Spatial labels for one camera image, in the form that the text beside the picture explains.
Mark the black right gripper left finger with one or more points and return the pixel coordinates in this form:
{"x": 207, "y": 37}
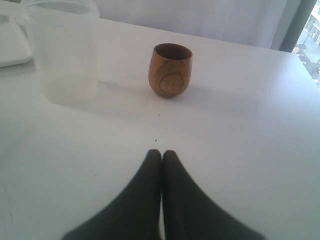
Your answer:
{"x": 135, "y": 213}

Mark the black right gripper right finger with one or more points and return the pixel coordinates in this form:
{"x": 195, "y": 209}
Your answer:
{"x": 189, "y": 214}

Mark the small brown wooden cup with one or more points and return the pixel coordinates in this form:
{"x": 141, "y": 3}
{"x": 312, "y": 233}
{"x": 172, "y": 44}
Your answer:
{"x": 170, "y": 69}

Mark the white rectangular plastic tray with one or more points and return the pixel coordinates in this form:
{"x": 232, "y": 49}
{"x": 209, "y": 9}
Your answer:
{"x": 14, "y": 45}

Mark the translucent plastic measuring cup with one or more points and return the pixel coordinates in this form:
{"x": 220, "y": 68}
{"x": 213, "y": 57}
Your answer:
{"x": 63, "y": 39}

